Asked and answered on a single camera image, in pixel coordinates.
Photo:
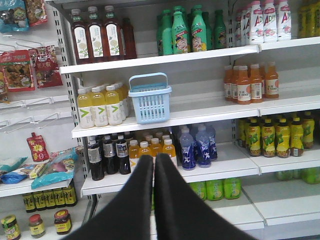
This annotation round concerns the blue sports drink bottle right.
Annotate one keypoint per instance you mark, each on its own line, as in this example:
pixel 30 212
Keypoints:
pixel 203 144

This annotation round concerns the dark drink bottle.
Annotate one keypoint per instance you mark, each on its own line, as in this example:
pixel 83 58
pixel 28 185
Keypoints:
pixel 123 155
pixel 95 159
pixel 110 155

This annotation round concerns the pale yellow drink bottle right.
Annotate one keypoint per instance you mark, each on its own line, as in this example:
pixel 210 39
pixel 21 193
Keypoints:
pixel 112 100

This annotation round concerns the orange juice bottle left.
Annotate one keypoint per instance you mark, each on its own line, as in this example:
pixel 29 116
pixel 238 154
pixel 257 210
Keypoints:
pixel 133 152

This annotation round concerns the pale yellow drink bottle left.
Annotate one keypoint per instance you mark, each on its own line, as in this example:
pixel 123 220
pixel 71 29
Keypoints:
pixel 84 103

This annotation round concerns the pale yellow drink bottle middle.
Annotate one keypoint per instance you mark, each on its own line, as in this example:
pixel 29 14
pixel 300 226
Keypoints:
pixel 99 108

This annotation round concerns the blue sports drink bottle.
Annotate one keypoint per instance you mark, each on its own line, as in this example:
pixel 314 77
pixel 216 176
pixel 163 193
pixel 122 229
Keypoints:
pixel 203 144
pixel 187 149

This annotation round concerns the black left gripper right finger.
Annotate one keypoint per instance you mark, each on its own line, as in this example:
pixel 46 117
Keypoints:
pixel 180 214

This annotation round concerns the orange C100 bottle front left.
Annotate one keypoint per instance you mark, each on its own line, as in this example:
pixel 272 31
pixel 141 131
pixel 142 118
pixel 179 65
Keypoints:
pixel 243 86

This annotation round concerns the red lid sauce jar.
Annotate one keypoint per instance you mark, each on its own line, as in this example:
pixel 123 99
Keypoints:
pixel 62 222

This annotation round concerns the red snack bag hanging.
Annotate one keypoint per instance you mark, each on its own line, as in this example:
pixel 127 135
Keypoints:
pixel 17 70

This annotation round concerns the yellow label sauce jar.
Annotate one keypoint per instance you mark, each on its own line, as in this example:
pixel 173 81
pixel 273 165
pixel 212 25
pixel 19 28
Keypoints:
pixel 36 226

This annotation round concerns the white ad milk bottle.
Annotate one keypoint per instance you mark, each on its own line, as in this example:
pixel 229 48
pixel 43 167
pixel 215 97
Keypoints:
pixel 256 31
pixel 269 22
pixel 284 21

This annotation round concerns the green cartoon bottle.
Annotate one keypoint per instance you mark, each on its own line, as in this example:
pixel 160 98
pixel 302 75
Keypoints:
pixel 198 30
pixel 180 34

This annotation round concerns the brown tea bottle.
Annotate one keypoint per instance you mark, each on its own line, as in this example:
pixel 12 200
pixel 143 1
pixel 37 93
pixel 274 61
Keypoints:
pixel 115 50
pixel 96 36
pixel 79 37

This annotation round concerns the orange juice bottle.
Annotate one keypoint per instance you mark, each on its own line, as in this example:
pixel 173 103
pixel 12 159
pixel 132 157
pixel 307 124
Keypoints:
pixel 133 152
pixel 144 149
pixel 169 148

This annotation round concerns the blue sports drink bottle left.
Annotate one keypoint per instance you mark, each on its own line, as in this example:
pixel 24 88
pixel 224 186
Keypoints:
pixel 187 149

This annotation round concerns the white metal shelf unit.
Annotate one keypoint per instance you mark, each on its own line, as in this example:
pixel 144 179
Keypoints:
pixel 267 209

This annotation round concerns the yellow lemon tea bottle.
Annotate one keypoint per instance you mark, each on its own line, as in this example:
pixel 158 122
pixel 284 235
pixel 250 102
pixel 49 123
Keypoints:
pixel 282 132
pixel 296 138
pixel 268 138
pixel 254 138

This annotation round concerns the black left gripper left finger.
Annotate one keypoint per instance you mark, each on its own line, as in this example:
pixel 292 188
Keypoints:
pixel 128 215

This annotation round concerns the blue snack bag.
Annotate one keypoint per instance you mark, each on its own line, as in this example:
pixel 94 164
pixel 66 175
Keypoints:
pixel 60 168

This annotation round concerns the pale yellow drink bottle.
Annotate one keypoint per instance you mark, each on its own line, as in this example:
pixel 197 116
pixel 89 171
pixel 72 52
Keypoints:
pixel 84 103
pixel 99 108
pixel 112 100

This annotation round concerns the orange juice bottle right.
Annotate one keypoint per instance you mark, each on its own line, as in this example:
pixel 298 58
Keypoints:
pixel 169 148

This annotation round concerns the green cartoon bottle left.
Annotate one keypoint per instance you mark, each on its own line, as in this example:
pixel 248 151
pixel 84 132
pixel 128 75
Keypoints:
pixel 180 34

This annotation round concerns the orange C100 bottle front middle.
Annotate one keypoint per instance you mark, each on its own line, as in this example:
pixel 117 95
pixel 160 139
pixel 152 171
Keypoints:
pixel 256 84

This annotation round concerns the red sauce pouch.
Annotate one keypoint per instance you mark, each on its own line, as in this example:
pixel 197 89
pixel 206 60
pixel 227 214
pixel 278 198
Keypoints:
pixel 37 147

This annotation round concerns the green cartoon bottle right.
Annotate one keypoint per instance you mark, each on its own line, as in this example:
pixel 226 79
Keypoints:
pixel 198 30

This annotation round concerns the dark drink bottle left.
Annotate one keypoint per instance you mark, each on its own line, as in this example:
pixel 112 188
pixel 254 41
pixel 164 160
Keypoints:
pixel 95 159

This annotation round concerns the dark drink bottle right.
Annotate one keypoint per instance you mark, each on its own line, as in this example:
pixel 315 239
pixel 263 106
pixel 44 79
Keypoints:
pixel 123 155

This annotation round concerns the orange juice bottle middle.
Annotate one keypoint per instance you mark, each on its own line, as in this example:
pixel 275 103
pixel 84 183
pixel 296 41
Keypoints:
pixel 144 149

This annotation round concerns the dark drink bottle middle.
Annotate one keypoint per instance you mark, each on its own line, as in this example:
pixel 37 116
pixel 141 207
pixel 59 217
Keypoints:
pixel 110 155

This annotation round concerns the light blue plastic basket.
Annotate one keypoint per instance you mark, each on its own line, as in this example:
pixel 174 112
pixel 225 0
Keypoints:
pixel 150 94

